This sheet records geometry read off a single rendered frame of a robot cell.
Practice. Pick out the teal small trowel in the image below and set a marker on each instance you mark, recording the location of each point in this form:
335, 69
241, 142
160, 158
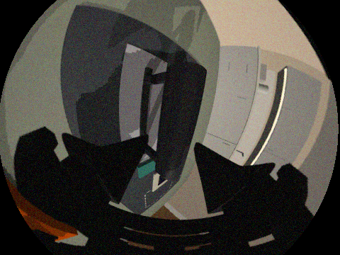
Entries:
146, 168

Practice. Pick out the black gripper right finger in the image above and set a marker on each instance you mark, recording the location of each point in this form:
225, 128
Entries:
222, 179

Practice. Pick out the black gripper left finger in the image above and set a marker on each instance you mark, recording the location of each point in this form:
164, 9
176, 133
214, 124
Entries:
113, 164

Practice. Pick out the tan square tile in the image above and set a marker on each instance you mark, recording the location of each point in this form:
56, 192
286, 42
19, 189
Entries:
158, 181

